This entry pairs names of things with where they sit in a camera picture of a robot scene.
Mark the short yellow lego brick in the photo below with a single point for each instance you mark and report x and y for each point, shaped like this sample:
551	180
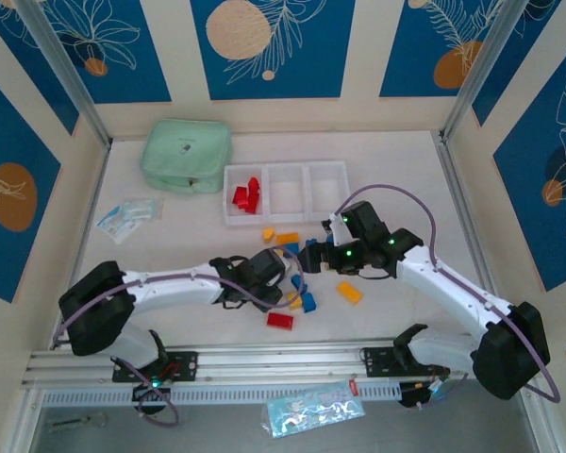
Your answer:
292	300
278	253

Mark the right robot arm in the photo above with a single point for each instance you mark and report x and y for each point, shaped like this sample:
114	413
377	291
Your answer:
453	292

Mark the red tag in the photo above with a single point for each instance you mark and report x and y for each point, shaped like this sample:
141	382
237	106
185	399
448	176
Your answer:
354	388

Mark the white plastic bin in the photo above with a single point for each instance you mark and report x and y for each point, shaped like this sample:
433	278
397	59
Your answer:
327	189
233	217
287	196

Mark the clear plastic packet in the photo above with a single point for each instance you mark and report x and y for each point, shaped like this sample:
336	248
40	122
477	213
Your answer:
141	208

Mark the long red lego brick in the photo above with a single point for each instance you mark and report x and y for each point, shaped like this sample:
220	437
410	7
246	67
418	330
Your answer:
280	321
239	195

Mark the shiny sticker packet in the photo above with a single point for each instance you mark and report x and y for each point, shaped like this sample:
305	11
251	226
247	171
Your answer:
311	410

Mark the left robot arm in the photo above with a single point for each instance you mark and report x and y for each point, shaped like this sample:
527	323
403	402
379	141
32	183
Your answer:
170	288

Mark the long yellow lego brick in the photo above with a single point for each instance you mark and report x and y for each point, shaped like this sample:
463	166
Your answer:
349	292
287	238

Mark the aluminium frame post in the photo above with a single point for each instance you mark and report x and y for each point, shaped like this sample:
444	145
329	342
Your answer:
66	71
481	71

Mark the aluminium side rail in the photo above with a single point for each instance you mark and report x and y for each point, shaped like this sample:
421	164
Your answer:
82	245
457	189

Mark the short blue lego brick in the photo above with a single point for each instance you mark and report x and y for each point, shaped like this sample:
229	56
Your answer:
310	302
298	282
291	249
310	242

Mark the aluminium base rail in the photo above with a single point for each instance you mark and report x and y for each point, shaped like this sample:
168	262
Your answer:
283	361

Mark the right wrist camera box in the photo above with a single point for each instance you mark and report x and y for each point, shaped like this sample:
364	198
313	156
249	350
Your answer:
338	231

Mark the blue white plastic packet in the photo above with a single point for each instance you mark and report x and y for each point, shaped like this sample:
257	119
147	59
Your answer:
115	226

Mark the mint green zipper pouch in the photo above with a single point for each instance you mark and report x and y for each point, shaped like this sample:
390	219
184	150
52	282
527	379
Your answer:
186	153

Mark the yellow sloped lego brick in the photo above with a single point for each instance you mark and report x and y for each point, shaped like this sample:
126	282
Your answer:
268	233

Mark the short red lego brick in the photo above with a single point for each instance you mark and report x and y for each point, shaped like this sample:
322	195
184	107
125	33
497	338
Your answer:
256	196
251	207
253	182

